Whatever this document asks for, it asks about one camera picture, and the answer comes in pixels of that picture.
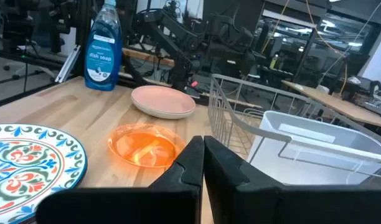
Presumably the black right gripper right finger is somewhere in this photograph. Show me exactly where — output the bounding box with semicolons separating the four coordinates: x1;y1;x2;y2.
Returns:
204;135;381;224

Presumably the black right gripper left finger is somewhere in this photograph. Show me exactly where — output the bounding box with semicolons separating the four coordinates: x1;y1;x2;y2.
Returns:
36;136;205;224

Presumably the colourful floral patterned plate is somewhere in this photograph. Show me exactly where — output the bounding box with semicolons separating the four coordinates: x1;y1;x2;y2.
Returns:
0;123;88;224

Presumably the yellow-green background bottle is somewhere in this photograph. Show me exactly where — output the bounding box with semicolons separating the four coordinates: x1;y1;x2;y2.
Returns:
269;54;280;70

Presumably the clear plastic cutlery tub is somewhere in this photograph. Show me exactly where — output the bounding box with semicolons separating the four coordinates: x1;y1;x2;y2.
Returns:
247;110;381;187

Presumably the pink plate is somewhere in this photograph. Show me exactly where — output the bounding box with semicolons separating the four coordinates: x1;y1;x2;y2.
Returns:
130;85;197;120

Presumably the wooden background table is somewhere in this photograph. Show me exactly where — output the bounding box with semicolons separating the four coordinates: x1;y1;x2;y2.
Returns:
281;79;381;129

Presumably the blue water bottle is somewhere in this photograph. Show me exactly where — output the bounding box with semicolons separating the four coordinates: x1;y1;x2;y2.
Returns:
83;0;123;92

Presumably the white aluminium profile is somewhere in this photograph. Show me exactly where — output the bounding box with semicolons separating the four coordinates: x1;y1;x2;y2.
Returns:
55;45;82;84

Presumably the grey wire dish rack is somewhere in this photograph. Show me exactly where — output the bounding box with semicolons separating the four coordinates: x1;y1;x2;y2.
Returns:
207;73;381;187

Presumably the hanging yellow cable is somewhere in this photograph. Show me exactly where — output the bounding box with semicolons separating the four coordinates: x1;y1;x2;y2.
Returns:
305;0;349;95

